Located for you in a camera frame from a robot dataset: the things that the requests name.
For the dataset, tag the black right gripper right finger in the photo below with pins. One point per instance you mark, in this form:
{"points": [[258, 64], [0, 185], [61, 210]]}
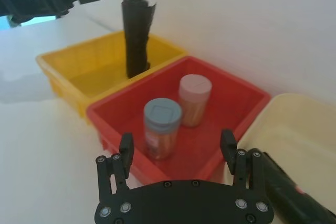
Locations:
{"points": [[229, 145]]}

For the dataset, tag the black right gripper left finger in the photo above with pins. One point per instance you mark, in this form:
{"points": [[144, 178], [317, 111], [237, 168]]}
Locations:
{"points": [[125, 153]]}

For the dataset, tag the red plastic bin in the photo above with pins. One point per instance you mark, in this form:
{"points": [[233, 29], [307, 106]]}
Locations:
{"points": [[225, 108]]}

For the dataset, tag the clear jar blue-grey lid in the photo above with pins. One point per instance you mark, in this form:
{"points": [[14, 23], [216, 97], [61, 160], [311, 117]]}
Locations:
{"points": [[162, 119]]}

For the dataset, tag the clear jar pink lid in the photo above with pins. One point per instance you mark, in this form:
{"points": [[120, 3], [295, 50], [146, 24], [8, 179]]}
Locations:
{"points": [[195, 95]]}

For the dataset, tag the yellow plastic bin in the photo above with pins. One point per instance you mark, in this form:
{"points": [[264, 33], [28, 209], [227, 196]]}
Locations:
{"points": [[86, 58]]}

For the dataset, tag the cream plastic bin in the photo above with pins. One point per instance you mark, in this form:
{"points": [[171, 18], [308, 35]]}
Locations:
{"points": [[296, 129]]}

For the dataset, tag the black roll with red mark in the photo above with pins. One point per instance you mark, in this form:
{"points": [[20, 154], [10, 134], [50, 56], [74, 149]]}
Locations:
{"points": [[283, 190]]}

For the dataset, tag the upright black bag roll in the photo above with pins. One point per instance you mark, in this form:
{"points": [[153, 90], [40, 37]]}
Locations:
{"points": [[136, 37]]}

